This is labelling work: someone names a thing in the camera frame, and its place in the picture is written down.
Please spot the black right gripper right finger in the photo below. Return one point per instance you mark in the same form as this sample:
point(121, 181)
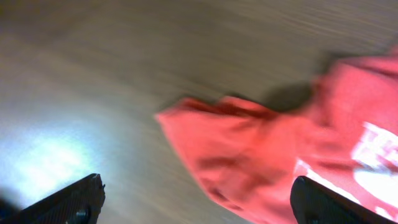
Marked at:
point(313, 203)

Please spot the orange printed t-shirt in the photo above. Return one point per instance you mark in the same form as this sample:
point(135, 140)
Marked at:
point(245, 157)

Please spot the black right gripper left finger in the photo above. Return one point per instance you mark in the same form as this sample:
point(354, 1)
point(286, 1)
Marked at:
point(80, 202)

